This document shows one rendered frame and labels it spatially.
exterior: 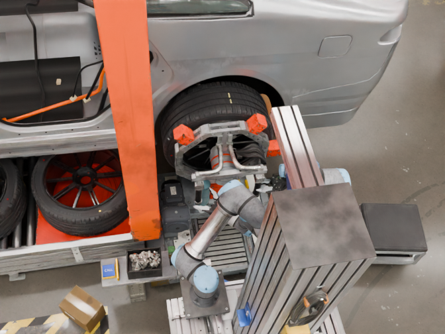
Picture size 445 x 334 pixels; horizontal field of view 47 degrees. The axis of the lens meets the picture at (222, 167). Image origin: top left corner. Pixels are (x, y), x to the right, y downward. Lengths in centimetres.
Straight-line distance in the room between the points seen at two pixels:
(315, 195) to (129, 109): 86
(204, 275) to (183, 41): 112
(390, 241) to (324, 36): 149
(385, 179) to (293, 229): 278
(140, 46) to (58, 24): 186
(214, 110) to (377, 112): 213
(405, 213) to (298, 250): 230
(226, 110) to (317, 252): 147
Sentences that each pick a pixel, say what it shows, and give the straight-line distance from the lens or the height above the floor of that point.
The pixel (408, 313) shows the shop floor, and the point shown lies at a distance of 380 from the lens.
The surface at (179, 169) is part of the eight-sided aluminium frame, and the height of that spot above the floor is 78.
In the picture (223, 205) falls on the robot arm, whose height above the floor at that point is 128.
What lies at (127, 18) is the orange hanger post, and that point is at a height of 219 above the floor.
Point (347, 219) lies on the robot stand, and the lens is 154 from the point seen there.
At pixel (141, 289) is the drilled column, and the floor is 23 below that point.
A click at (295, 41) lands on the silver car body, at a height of 153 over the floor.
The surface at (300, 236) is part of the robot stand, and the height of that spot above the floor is 203.
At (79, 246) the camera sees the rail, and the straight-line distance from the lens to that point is 328.
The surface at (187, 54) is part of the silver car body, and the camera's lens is 261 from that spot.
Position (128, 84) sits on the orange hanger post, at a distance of 195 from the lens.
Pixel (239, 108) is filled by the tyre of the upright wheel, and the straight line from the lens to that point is 282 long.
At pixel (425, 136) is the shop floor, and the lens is 463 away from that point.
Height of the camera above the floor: 333
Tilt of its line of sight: 57 degrees down
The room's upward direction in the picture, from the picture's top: 8 degrees clockwise
